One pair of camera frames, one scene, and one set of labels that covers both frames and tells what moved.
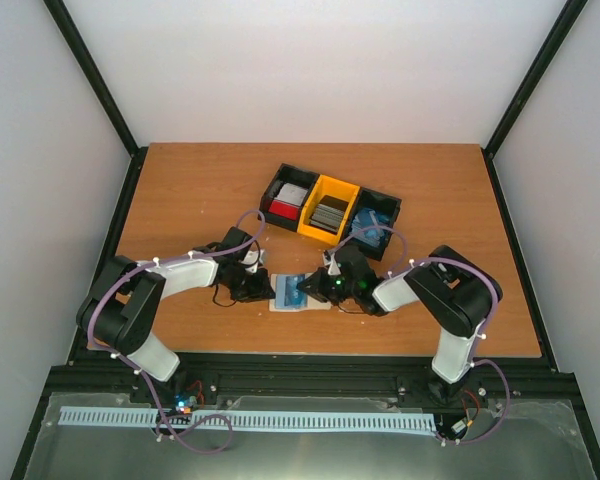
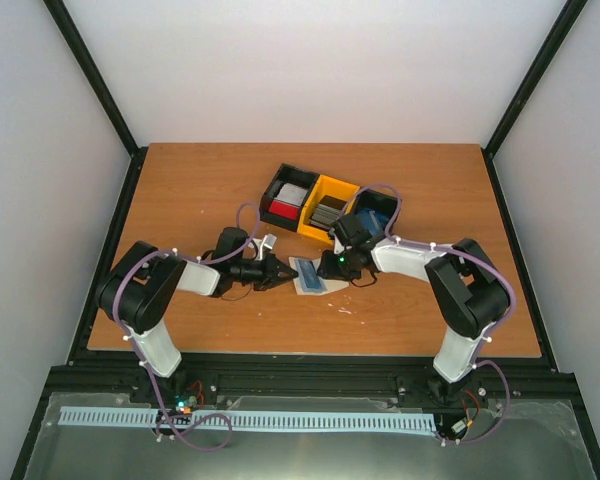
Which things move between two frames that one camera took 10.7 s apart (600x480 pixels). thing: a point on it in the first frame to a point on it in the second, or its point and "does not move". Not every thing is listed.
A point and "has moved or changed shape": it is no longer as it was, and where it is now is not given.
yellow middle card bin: (334, 194) does not move
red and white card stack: (287, 201) does not move
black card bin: (285, 196) does not move
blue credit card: (287, 294) has moved or changed shape
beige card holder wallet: (313, 302) has moved or changed shape
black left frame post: (95, 75) does not move
